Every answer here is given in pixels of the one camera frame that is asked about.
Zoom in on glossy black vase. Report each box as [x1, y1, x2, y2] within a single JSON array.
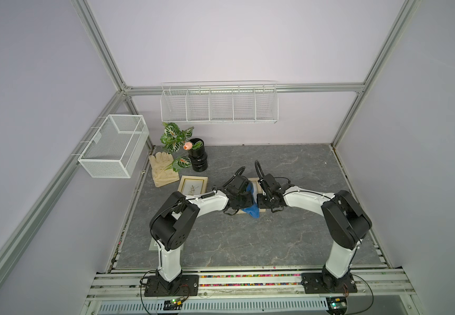
[[188, 138, 208, 172]]

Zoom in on green artificial plant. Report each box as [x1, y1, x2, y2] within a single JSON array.
[[160, 122, 204, 173]]

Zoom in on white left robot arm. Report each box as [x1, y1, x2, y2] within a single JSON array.
[[149, 175, 255, 284]]

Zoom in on green picture frame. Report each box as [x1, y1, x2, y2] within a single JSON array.
[[149, 238, 172, 251]]

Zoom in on aluminium rail base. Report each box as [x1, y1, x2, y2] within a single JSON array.
[[80, 265, 425, 314]]

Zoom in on white wire basket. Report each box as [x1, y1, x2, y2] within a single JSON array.
[[78, 114, 149, 179]]

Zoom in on white wire wall shelf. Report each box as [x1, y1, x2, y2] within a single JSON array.
[[160, 81, 280, 123]]

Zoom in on gold frame with plant print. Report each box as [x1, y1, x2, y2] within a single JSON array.
[[178, 175, 209, 196]]

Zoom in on gold frame with deer print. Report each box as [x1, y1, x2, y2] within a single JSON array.
[[241, 178, 261, 214]]

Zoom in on blue microfiber cloth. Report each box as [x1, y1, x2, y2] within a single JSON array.
[[243, 182, 260, 219]]

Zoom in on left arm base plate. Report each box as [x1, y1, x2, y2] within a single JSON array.
[[142, 274, 199, 297]]

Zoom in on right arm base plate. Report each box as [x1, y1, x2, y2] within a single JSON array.
[[301, 272, 358, 295]]

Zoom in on cream work glove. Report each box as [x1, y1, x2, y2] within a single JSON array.
[[149, 152, 180, 188]]

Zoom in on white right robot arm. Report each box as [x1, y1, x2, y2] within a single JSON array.
[[257, 174, 372, 288]]

